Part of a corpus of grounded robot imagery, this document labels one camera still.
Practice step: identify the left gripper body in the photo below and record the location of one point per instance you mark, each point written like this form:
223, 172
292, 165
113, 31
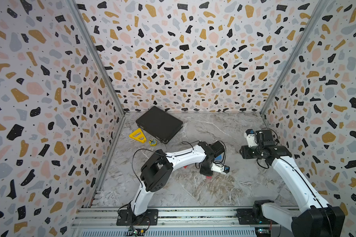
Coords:
206, 171

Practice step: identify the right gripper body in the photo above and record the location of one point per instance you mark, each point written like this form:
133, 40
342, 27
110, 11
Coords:
250, 152

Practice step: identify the dark blue square lego brick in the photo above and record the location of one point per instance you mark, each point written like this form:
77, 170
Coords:
226, 169

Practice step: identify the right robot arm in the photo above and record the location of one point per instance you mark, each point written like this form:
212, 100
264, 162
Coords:
315, 216

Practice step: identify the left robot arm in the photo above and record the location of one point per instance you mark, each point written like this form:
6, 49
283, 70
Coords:
157, 170

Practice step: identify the small yellow round piece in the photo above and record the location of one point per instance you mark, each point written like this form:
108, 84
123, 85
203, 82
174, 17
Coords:
152, 142

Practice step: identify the black flat case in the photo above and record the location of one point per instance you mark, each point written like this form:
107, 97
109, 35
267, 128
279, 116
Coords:
160, 124

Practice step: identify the yellow triangle piece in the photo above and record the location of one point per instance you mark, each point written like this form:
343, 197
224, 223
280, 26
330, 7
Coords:
138, 135

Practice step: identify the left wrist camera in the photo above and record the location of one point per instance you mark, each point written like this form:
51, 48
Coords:
219, 168

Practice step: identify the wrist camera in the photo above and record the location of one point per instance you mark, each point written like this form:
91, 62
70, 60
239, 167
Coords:
250, 137
219, 168

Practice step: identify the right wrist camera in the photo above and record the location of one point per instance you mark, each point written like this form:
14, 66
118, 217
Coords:
250, 137

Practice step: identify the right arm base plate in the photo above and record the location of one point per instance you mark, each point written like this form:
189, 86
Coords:
246, 216

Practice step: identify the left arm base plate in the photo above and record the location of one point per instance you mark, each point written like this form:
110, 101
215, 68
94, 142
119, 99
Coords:
127, 218

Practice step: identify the aluminium rail frame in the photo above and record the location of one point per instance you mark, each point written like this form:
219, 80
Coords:
176, 222

